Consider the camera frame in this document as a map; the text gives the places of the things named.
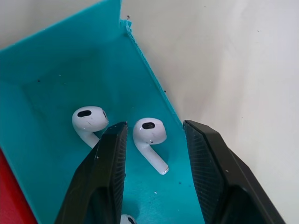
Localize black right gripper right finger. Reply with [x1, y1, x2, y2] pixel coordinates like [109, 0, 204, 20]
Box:
[183, 119, 287, 224]

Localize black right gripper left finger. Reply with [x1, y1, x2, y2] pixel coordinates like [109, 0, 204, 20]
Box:
[54, 120, 128, 224]

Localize white earbud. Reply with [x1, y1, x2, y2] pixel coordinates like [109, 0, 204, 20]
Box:
[132, 118, 170, 175]
[71, 106, 109, 149]
[120, 214, 136, 224]

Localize red plastic tray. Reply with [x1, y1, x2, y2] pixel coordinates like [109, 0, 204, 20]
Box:
[0, 146, 39, 224]

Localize blue plastic tray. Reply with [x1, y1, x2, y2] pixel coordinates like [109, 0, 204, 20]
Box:
[0, 0, 204, 224]

